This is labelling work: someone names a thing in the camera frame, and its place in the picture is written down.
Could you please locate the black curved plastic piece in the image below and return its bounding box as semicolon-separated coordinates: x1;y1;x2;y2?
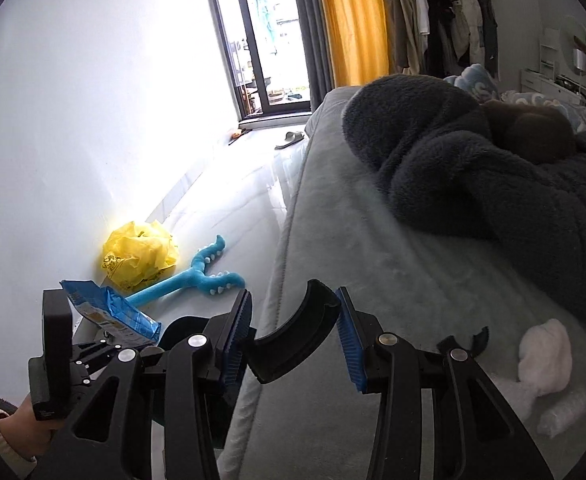
245;279;343;386

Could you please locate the yellow curtain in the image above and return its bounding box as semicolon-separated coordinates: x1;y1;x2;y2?
313;0;391;88

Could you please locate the white cylindrical lamp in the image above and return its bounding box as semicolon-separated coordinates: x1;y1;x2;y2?
572;49;586;96

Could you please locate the brown pillow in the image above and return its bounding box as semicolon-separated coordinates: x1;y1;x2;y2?
483;99;578;165

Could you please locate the white dresser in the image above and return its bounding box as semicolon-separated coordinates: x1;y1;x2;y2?
520;27;586;106

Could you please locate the grey shirt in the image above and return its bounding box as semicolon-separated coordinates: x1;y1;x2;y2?
473;0;501;78

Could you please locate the yellow plastic bag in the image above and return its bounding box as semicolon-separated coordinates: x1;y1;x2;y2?
100;220;180;291

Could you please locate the black jacket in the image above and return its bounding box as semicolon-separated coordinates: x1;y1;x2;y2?
405;0;461;78

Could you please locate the beige coat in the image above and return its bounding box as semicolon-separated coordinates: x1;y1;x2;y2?
392;0;429;73

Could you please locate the person's left hand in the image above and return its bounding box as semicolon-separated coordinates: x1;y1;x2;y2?
0;392;66;463

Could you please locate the dark grey fleece blanket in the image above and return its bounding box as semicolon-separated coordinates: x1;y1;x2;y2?
340;74;586;323

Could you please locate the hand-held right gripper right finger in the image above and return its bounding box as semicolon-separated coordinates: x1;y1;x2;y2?
335;287;554;480

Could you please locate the blue plush toy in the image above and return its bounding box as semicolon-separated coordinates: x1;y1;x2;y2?
123;234;246;307

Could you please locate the dark grey curtain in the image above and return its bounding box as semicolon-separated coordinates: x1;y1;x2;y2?
290;0;336;106

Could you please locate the blue snack bag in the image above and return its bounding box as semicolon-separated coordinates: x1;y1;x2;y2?
59;280;163;347

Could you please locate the grey slipper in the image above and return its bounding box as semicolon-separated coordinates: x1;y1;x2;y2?
274;130;306;150

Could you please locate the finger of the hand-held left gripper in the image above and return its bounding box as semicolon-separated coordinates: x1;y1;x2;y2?
72;336;119;362
72;359;117;387

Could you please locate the round mirror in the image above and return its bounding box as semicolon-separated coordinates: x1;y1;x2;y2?
558;15;586;73

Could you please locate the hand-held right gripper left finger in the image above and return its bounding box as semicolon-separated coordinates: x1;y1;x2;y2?
38;290;256;480

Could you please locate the light blue plush cushion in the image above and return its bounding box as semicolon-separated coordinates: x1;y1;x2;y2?
445;64;501;103

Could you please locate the grey bed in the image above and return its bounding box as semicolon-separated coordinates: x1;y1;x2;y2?
223;85;586;480

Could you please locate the black framed sliding door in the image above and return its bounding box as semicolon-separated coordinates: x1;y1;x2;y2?
203;0;314;121

